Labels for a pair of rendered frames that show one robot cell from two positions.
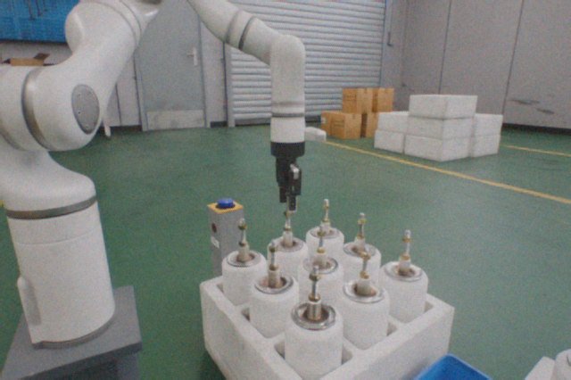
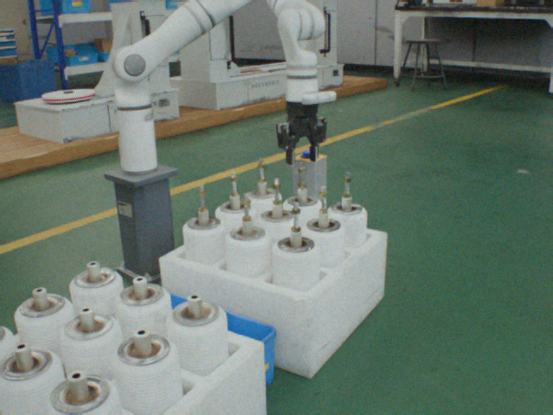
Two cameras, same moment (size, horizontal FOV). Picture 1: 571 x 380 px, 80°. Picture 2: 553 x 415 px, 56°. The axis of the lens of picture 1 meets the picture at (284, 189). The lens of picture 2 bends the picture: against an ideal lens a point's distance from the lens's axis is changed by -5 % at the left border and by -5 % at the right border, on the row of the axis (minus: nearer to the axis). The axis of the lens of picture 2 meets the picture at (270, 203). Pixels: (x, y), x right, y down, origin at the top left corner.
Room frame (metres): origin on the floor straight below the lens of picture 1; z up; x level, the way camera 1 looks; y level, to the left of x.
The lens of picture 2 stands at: (0.20, -1.16, 0.69)
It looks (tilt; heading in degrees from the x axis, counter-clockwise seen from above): 19 degrees down; 69
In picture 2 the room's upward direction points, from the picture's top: 2 degrees counter-clockwise
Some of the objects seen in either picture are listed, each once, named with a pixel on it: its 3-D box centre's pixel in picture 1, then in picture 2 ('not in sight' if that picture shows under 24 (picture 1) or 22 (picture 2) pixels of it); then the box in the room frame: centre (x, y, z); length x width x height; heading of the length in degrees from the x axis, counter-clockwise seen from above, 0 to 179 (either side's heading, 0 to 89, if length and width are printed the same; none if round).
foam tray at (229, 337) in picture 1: (318, 329); (278, 279); (0.64, -0.08, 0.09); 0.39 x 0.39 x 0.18; 35
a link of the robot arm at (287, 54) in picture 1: (287, 77); (297, 43); (0.73, -0.01, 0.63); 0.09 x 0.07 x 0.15; 178
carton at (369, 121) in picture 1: (366, 124); not in sight; (4.49, -1.06, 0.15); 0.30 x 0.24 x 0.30; 28
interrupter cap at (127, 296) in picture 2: not in sight; (142, 295); (0.29, -0.32, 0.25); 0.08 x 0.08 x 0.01
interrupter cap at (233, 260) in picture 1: (244, 258); (262, 194); (0.67, 0.09, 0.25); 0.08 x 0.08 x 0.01
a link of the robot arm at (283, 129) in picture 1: (296, 125); (307, 86); (0.74, -0.02, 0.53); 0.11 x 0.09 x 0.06; 104
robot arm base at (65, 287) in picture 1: (67, 268); (137, 139); (0.39, 0.28, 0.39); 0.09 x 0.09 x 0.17; 27
